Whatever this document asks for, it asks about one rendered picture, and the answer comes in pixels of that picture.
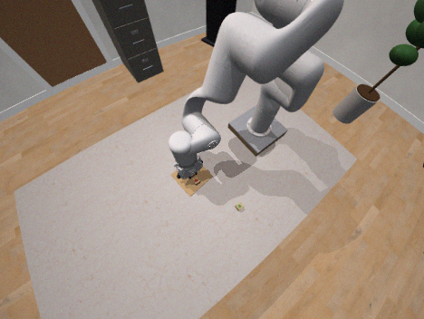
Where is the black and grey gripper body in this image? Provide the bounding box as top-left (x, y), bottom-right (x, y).
top-left (176, 154), bottom-right (203, 179)

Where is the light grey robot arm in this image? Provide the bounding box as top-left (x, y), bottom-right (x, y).
top-left (169, 0), bottom-right (344, 169)

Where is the tan flat mat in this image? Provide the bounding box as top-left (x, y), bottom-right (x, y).
top-left (171, 167), bottom-right (213, 197)

